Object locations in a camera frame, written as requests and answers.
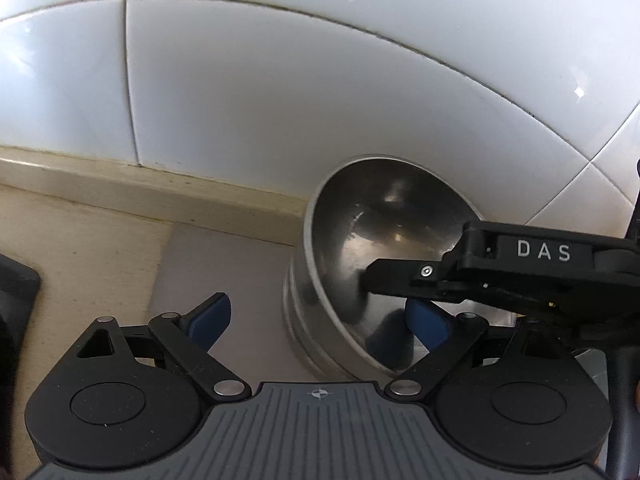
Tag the black gas stove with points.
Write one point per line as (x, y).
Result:
(15, 290)

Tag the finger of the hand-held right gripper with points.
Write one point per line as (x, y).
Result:
(400, 277)

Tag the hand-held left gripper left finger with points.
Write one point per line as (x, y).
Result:
(210, 319)

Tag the small steel bowl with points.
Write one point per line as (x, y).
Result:
(350, 240)

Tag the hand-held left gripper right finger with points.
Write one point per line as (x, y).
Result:
(429, 325)

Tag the medium steel bowl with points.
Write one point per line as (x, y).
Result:
(309, 310)

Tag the large steel bowl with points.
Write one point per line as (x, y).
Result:
(291, 305)

